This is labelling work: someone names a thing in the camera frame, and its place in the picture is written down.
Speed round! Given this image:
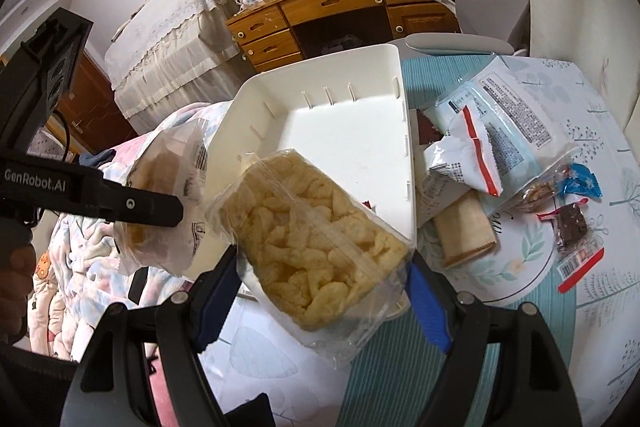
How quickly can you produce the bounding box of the wooden desk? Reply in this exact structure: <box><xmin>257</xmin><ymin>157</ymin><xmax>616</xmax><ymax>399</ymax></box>
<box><xmin>225</xmin><ymin>0</ymin><xmax>461</xmax><ymax>74</ymax></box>

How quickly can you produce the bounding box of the person's left hand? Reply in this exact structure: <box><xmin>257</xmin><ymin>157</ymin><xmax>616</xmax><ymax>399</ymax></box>
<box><xmin>0</xmin><ymin>243</ymin><xmax>39</xmax><ymax>348</ymax></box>

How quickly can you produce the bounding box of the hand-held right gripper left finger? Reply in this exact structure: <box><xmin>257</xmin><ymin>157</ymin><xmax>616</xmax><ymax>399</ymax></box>
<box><xmin>65</xmin><ymin>244</ymin><xmax>242</xmax><ymax>427</ymax></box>

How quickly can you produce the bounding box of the brown cake packet red label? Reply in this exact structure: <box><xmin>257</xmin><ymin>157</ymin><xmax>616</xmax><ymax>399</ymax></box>
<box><xmin>537</xmin><ymin>201</ymin><xmax>607</xmax><ymax>296</ymax></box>

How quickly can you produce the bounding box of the small black object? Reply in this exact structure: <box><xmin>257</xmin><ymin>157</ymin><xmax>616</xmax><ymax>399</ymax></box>
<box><xmin>127</xmin><ymin>266</ymin><xmax>149</xmax><ymax>306</ymax></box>

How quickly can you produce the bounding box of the person's left forearm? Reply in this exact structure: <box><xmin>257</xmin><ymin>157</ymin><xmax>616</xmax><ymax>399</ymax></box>
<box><xmin>0</xmin><ymin>341</ymin><xmax>81</xmax><ymax>427</ymax></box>

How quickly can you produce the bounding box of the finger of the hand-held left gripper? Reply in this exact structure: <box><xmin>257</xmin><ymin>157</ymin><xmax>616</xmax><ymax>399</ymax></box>
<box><xmin>104</xmin><ymin>178</ymin><xmax>185</xmax><ymax>229</ymax></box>

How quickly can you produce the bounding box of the clear nut candy packet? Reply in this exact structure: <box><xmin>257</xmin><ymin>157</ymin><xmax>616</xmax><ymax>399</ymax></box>
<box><xmin>512</xmin><ymin>179</ymin><xmax>564</xmax><ymax>214</ymax></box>

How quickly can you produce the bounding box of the leaf print tablecloth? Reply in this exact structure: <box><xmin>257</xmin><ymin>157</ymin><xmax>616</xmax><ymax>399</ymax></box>
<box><xmin>200</xmin><ymin>52</ymin><xmax>640</xmax><ymax>427</ymax></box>

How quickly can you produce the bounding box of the white lace cloth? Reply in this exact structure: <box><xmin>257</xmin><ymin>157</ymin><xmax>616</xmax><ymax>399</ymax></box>
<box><xmin>102</xmin><ymin>0</ymin><xmax>247</xmax><ymax>120</ymax></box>

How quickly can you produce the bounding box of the white red-striped snack packet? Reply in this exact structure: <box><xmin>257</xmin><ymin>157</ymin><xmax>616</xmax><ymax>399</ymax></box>
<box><xmin>422</xmin><ymin>104</ymin><xmax>504</xmax><ymax>198</ymax></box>

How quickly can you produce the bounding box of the brown wooden door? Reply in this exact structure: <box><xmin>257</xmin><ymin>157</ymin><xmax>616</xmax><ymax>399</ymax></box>
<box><xmin>54</xmin><ymin>49</ymin><xmax>127</xmax><ymax>158</ymax></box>

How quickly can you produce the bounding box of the blue candy wrapper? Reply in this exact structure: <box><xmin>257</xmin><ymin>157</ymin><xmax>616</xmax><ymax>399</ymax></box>
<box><xmin>556</xmin><ymin>163</ymin><xmax>604</xmax><ymax>199</ymax></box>

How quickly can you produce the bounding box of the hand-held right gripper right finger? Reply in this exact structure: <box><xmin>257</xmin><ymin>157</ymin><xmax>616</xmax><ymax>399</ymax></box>
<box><xmin>404</xmin><ymin>252</ymin><xmax>583</xmax><ymax>427</ymax></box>

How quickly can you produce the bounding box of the white plastic box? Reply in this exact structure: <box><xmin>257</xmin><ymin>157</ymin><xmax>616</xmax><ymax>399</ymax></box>
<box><xmin>204</xmin><ymin>43</ymin><xmax>419</xmax><ymax>323</ymax></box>

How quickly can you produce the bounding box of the black cable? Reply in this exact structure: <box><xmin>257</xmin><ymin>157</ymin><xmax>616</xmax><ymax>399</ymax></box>
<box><xmin>49</xmin><ymin>109</ymin><xmax>72</xmax><ymax>164</ymax></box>

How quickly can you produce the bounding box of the large clear rice cracker packet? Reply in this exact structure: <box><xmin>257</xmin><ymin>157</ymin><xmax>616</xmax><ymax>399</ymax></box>
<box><xmin>204</xmin><ymin>148</ymin><xmax>416</xmax><ymax>370</ymax></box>

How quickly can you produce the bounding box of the beige roll cake packet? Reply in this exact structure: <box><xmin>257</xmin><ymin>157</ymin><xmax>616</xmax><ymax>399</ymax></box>
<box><xmin>417</xmin><ymin>184</ymin><xmax>499</xmax><ymax>270</ymax></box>

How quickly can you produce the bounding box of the pale blue snack packet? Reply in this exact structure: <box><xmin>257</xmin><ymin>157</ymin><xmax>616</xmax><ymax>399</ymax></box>
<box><xmin>420</xmin><ymin>55</ymin><xmax>582</xmax><ymax>219</ymax></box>

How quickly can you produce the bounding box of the dark blue clothing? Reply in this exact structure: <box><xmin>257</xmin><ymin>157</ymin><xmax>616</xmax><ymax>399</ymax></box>
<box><xmin>77</xmin><ymin>148</ymin><xmax>119</xmax><ymax>167</ymax></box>

